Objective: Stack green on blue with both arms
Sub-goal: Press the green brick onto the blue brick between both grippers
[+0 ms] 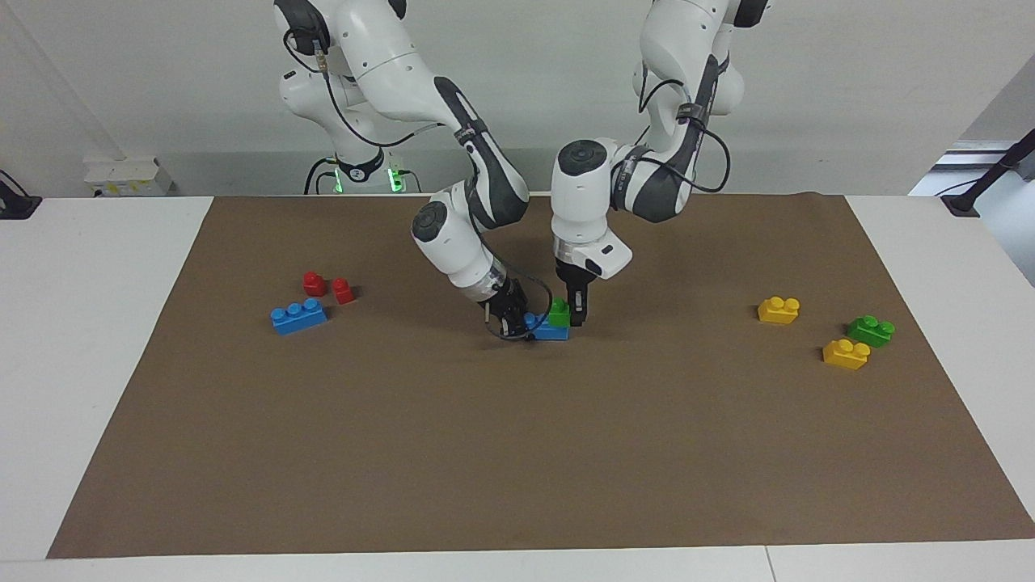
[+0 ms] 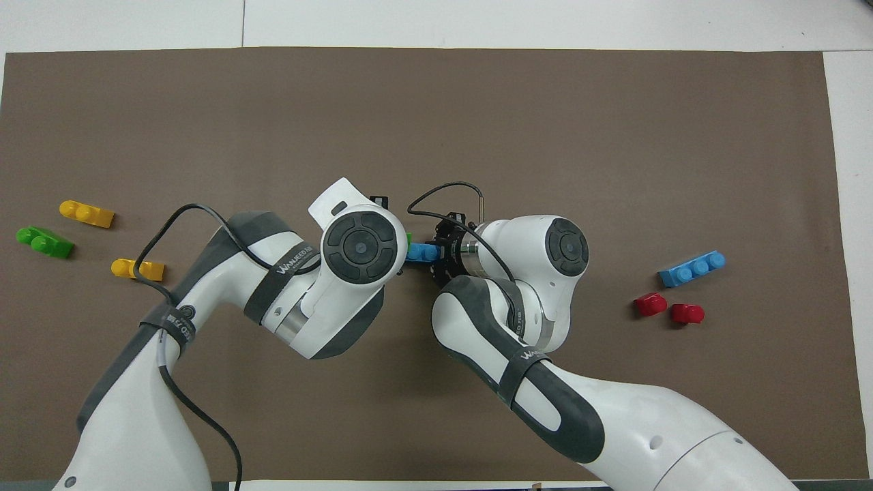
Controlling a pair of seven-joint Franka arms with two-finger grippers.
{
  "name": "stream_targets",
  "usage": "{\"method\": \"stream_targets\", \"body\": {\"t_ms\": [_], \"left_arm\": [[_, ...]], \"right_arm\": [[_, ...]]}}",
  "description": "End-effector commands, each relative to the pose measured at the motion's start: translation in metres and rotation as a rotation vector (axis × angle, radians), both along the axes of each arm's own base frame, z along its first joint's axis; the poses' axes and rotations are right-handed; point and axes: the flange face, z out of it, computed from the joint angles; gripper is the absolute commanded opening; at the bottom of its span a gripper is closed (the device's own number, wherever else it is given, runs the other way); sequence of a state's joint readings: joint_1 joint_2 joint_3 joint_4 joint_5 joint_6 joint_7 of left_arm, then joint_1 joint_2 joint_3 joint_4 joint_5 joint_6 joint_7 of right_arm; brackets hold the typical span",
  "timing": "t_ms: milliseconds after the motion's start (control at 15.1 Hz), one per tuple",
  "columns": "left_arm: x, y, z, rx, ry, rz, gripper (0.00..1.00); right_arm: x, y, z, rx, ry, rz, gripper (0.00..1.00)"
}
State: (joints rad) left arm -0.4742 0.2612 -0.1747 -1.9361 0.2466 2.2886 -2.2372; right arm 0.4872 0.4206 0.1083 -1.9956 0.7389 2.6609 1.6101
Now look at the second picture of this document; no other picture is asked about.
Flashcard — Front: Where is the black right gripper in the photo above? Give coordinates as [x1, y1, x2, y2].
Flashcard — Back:
[370, 196, 474, 288]

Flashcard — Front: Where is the brown table mat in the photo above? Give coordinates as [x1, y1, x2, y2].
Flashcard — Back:
[0, 46, 861, 482]

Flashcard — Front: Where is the yellow two-stud toy block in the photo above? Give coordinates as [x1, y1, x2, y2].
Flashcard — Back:
[59, 200, 115, 228]
[111, 258, 165, 282]

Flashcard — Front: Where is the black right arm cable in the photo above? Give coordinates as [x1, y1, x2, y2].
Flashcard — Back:
[407, 181, 519, 287]

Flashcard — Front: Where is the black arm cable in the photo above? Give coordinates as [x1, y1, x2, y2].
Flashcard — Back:
[407, 181, 519, 287]
[134, 203, 321, 491]

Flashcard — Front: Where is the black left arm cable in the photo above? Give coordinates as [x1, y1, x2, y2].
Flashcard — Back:
[134, 203, 321, 491]

